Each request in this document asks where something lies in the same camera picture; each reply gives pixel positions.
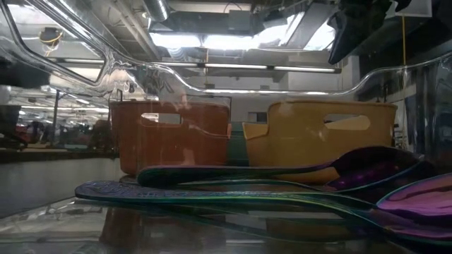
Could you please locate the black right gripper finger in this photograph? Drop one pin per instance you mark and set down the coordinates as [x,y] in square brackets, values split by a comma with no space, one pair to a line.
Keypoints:
[349,31]

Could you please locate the iridescent rainbow spoon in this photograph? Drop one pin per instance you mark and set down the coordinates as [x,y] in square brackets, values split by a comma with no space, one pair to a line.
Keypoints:
[416,201]
[370,158]
[247,183]

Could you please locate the orange plastic bin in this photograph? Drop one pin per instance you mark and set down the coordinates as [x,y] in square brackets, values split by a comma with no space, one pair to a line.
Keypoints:
[159,148]

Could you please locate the ceiling light fixture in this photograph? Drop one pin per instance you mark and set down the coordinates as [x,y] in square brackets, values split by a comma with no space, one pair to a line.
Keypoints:
[303,69]

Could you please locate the clear plastic bin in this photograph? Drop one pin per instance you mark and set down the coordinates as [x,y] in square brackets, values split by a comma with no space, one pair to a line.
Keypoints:
[268,92]

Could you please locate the yellow plastic bin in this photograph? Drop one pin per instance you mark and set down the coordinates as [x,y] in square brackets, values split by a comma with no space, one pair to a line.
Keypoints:
[289,141]

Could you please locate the teal plastic bin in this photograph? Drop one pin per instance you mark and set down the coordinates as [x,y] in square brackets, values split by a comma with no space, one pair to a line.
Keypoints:
[237,148]

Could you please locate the background work table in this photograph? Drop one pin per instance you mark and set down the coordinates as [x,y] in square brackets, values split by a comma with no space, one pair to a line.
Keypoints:
[53,151]

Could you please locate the dark background box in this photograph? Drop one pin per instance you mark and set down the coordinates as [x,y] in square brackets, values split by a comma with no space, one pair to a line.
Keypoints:
[10,120]

